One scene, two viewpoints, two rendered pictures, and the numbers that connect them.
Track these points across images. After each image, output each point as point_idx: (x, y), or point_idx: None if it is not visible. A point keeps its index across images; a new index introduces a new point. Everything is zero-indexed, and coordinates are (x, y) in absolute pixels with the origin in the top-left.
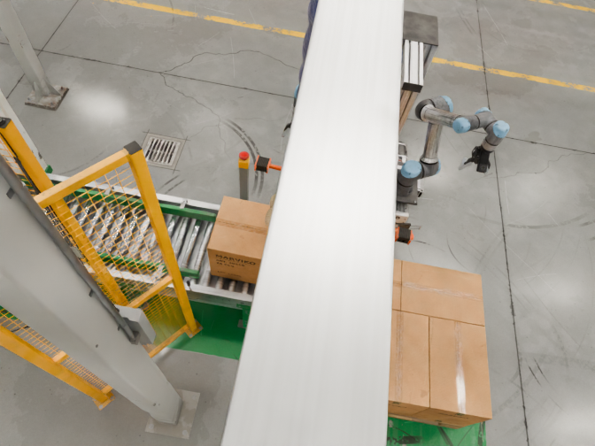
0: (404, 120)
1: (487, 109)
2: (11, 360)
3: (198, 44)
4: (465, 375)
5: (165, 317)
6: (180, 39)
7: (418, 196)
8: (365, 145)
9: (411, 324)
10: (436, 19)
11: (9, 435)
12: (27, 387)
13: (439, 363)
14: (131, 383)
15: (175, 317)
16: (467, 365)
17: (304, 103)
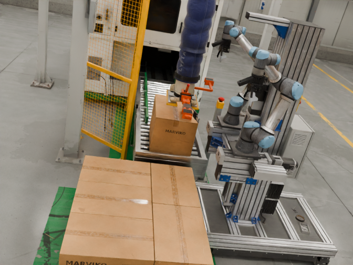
0: (271, 90)
1: (277, 54)
2: (94, 114)
3: (338, 156)
4: (100, 238)
5: (127, 151)
6: (332, 149)
7: (252, 176)
8: None
9: (141, 207)
10: (321, 28)
11: (60, 116)
12: (82, 119)
13: (110, 222)
14: (71, 34)
15: (122, 126)
16: (111, 241)
17: None
